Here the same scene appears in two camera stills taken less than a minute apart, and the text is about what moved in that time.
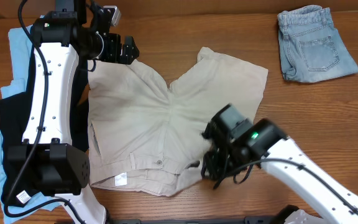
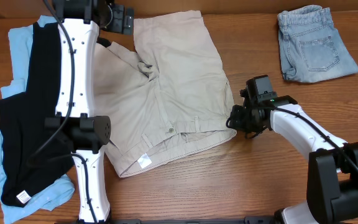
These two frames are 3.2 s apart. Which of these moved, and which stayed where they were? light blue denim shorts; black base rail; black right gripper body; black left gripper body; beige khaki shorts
Moved: beige khaki shorts; black left gripper body; black right gripper body
Stayed: black base rail; light blue denim shorts
